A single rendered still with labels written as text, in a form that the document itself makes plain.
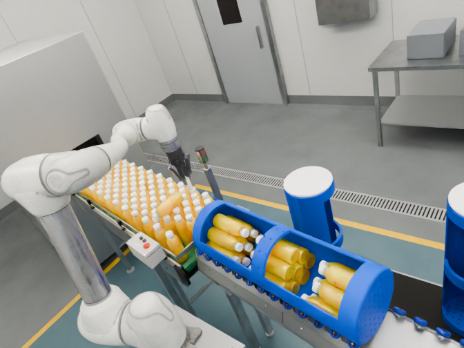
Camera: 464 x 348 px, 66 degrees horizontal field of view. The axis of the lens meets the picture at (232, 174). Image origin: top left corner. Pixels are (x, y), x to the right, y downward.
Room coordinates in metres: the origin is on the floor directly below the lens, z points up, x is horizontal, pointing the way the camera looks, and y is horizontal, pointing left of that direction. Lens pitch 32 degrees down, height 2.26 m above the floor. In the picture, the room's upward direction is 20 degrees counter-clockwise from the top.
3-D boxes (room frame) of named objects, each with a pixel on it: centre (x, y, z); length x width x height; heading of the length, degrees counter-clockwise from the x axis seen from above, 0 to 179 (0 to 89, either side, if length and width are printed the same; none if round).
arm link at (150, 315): (0.87, 0.44, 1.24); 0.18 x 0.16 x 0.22; 67
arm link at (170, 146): (1.48, 0.22, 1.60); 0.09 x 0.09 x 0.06
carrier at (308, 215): (1.62, -0.39, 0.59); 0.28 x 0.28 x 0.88
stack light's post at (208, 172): (2.02, 0.14, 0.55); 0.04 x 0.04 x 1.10; 35
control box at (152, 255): (1.50, 0.57, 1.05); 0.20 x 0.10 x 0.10; 35
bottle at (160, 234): (1.61, 0.49, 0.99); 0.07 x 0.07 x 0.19
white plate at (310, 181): (1.62, -0.39, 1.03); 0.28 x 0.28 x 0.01
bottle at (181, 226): (1.62, 0.37, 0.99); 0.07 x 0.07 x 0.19
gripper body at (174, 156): (1.48, 0.22, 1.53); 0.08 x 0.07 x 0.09; 125
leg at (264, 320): (1.49, 0.12, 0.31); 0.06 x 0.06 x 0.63; 35
